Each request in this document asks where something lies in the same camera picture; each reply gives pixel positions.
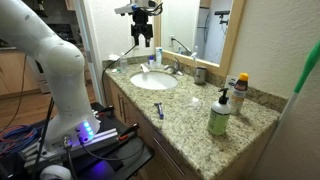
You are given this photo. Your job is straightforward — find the folded paper packet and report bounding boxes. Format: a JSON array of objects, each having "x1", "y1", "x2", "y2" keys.
[{"x1": 107, "y1": 53, "x2": 121, "y2": 62}]

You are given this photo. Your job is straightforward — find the blue and red cable bundle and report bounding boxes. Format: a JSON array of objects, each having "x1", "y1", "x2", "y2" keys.
[{"x1": 0, "y1": 124, "x2": 40, "y2": 158}]

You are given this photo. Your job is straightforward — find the metal cabinet door handle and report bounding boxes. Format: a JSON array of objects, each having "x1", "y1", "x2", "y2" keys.
[
  {"x1": 116, "y1": 93, "x2": 123, "y2": 118},
  {"x1": 122, "y1": 98, "x2": 129, "y2": 125}
]

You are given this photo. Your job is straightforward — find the green soap pump bottle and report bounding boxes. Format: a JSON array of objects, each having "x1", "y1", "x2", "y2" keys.
[{"x1": 207, "y1": 87, "x2": 232, "y2": 137}]

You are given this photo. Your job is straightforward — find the chrome faucet with handle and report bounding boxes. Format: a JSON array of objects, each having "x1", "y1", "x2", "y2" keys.
[{"x1": 163, "y1": 56, "x2": 184, "y2": 76}]

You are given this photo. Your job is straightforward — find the white toothbrush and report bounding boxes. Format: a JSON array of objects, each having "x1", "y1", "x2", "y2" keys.
[{"x1": 190, "y1": 45, "x2": 199, "y2": 69}]

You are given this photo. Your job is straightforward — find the light grey wrist camera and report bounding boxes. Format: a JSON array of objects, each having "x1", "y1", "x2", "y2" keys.
[{"x1": 114, "y1": 3, "x2": 138, "y2": 16}]

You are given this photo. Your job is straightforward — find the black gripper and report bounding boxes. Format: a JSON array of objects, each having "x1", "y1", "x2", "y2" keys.
[{"x1": 130, "y1": 9, "x2": 154, "y2": 48}]

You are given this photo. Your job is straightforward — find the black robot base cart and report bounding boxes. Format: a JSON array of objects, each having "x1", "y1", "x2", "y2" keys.
[{"x1": 0, "y1": 101, "x2": 156, "y2": 180}]

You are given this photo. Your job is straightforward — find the white door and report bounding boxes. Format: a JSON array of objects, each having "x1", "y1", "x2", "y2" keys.
[{"x1": 73, "y1": 0, "x2": 105, "y2": 105}]

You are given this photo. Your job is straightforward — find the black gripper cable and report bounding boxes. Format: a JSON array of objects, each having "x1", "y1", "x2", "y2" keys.
[{"x1": 145, "y1": 1, "x2": 165, "y2": 17}]

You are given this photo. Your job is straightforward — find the white oval sink basin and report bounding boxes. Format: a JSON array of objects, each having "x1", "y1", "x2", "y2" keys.
[{"x1": 129, "y1": 70, "x2": 179, "y2": 91}]

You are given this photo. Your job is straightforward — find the metal drawer handle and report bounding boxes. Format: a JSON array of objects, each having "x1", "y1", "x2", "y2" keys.
[{"x1": 152, "y1": 136, "x2": 187, "y2": 177}]

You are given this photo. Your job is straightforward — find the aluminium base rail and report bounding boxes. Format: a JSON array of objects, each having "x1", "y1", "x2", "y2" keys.
[{"x1": 22, "y1": 127, "x2": 120, "y2": 168}]

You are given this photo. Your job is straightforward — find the blue razor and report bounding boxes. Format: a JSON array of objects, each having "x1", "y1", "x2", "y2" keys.
[{"x1": 153, "y1": 101, "x2": 165, "y2": 120}]

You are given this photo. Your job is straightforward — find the grey metal cup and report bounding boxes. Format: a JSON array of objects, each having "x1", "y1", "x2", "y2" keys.
[{"x1": 194, "y1": 65, "x2": 208, "y2": 86}]

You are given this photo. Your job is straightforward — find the black power cable with plug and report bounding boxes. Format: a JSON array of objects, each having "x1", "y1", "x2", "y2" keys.
[{"x1": 101, "y1": 44, "x2": 138, "y2": 108}]

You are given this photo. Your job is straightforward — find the light wood vanity cabinet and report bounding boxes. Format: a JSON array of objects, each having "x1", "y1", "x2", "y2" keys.
[{"x1": 103, "y1": 73, "x2": 278, "y2": 180}]

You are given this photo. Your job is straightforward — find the wooden kitchen cabinet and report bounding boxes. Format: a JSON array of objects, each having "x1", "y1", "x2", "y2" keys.
[{"x1": 0, "y1": 46, "x2": 38, "y2": 98}]

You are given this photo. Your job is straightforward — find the wood framed mirror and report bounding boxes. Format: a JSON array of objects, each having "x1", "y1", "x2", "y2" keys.
[{"x1": 153, "y1": 0, "x2": 248, "y2": 78}]

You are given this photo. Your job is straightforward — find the green and white mop handle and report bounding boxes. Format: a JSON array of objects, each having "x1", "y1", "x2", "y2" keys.
[{"x1": 275, "y1": 39, "x2": 320, "y2": 135}]

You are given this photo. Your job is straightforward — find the small bottle with blue cap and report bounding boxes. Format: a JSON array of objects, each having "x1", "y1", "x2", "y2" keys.
[{"x1": 148, "y1": 54, "x2": 156, "y2": 70}]

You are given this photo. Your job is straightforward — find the orange cap sunscreen spray can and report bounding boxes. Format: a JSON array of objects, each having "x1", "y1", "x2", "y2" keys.
[{"x1": 229, "y1": 72, "x2": 250, "y2": 117}]

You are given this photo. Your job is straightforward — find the black orange clamp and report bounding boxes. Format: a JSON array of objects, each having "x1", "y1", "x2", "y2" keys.
[
  {"x1": 117, "y1": 122, "x2": 141, "y2": 142},
  {"x1": 94, "y1": 104, "x2": 115, "y2": 118}
]

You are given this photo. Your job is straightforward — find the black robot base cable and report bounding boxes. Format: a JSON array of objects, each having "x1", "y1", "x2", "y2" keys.
[
  {"x1": 31, "y1": 96, "x2": 56, "y2": 180},
  {"x1": 77, "y1": 134, "x2": 147, "y2": 162},
  {"x1": 63, "y1": 135, "x2": 80, "y2": 180}
]

